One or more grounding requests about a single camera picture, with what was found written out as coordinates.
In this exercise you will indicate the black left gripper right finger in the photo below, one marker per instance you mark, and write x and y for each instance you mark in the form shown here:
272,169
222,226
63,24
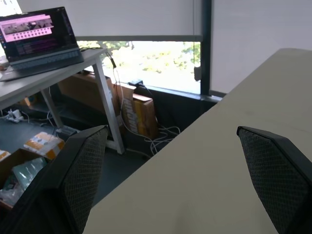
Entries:
280,175

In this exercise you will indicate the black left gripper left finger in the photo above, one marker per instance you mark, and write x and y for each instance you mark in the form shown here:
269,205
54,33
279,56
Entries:
73,180

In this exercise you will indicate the orange and white package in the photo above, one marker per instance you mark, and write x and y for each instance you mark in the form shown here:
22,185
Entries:
44,143

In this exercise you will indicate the grey floor device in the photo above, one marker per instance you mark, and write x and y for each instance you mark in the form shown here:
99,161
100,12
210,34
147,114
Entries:
65,132

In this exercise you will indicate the open cardboard box with bags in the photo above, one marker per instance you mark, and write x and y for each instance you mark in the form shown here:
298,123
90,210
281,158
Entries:
19,175

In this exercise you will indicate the white power strip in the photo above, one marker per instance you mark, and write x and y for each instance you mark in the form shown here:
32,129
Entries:
14,115

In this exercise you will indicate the large brown cardboard box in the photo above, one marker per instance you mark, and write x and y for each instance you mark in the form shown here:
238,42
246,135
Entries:
87,91

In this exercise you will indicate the yellow printed cardboard box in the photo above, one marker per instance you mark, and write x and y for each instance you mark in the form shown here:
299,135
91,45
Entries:
142,114

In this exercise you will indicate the white side desk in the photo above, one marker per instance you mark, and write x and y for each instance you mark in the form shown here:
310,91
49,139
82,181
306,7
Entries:
61,80

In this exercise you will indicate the black power adapter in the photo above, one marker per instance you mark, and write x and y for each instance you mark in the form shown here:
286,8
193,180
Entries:
136,82

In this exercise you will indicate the open grey laptop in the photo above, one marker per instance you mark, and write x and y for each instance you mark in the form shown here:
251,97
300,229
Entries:
39,41

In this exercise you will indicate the white roller blind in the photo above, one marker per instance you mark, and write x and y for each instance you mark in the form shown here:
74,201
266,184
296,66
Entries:
117,19

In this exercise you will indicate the dark window frame post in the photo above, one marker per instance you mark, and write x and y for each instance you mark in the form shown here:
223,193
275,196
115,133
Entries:
206,48

